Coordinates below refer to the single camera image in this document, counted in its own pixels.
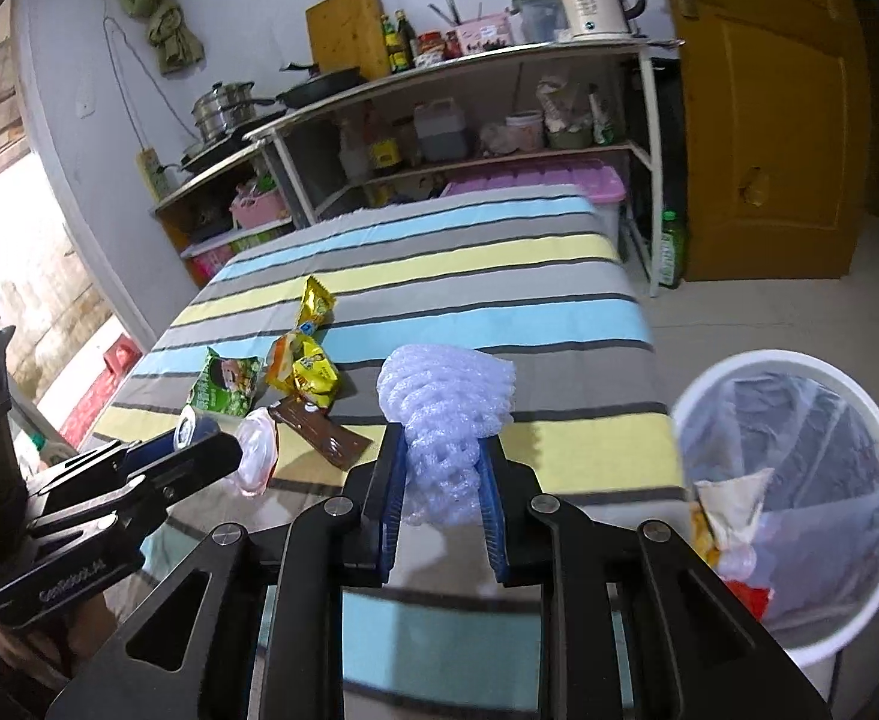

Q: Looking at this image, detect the pink lidded storage box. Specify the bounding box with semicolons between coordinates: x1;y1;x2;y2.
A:
439;161;628;256

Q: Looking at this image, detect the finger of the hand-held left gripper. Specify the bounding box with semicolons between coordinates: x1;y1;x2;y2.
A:
25;420;219;515
30;433;245;541

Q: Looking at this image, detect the clear bin liner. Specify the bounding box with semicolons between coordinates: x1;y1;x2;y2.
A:
679;364;879;635

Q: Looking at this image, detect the green snack packet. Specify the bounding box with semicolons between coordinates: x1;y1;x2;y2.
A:
188;346;266;419

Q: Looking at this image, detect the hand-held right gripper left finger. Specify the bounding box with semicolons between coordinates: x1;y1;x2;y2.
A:
45;424;410;720

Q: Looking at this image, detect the pink utensil holder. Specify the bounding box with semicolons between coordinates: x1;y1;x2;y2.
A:
454;13;515;55

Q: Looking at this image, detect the white paper packet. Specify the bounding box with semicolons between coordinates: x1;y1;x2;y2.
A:
694;467;776;552

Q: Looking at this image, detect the brown snack packet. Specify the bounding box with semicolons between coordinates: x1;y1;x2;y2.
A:
268;397;373;467

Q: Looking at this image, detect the striped cloth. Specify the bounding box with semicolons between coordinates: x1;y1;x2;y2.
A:
90;184;691;698

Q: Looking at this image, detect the clear plastic bottle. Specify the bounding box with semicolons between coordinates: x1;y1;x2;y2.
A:
338;120;371;181

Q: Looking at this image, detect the induction cooker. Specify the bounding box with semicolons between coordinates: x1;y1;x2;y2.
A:
180;124;275;172

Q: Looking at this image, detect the wooden cutting board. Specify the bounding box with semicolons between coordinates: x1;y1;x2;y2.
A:
305;0;391;80

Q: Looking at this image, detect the white plastic bag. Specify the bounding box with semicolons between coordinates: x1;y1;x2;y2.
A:
535;79;598;132

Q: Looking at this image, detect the dark sauce bottle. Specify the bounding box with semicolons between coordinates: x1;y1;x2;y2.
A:
394;10;418;70

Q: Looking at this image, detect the white metal rack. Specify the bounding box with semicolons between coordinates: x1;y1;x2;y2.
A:
244;37;684;297

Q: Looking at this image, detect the small yellow wrapper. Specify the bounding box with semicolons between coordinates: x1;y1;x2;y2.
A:
296;275;337;336

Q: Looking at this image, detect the clear storage box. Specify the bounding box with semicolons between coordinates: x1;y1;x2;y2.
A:
510;0;569;44

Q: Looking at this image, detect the large yellow snack packet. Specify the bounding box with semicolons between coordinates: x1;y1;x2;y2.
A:
686;502;721;567

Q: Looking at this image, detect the green hanging cloth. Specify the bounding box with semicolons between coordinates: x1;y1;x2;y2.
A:
109;0;206;76

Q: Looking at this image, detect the pink plastic basket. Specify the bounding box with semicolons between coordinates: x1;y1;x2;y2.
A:
229;184;290;230

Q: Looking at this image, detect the red plastic bag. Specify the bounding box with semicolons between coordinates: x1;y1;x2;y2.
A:
724;577;774;623

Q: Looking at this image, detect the wooden door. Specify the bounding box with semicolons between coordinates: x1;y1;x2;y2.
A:
653;0;871;282

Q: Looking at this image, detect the green bowl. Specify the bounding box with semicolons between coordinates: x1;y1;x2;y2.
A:
544;124;594;151

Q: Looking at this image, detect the yellow orange snack wrapper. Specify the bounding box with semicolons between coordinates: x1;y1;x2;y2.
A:
266;331;343;400

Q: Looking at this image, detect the green plastic bottle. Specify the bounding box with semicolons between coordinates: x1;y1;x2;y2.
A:
660;208;689;290

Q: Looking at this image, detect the white plastic tub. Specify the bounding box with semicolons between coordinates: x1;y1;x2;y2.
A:
505;110;545;153

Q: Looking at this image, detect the large oil bottle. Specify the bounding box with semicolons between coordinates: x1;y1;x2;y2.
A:
368;109;401;173

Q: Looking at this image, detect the white foam net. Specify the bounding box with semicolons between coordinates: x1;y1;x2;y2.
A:
377;345;517;530

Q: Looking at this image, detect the yellow label sauce bottle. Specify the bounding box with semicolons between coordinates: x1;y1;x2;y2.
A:
379;15;403;74

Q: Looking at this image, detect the yellow power strip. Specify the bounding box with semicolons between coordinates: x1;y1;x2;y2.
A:
137;148;174;196

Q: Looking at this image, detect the red floor mat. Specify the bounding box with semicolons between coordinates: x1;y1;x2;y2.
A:
56;337;144;451

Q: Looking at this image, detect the dark jerry can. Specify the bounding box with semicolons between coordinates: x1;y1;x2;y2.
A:
413;97;470;162

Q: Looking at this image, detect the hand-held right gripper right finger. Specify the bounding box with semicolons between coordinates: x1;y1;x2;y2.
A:
480;435;834;720

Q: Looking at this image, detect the black frying pan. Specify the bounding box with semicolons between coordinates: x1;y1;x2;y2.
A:
278;64;369;110

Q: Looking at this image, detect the wooden shelf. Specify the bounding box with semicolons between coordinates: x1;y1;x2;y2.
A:
150;142;298;286

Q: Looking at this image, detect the steel steamer pot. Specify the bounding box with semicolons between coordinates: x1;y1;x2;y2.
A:
190;81;256;140

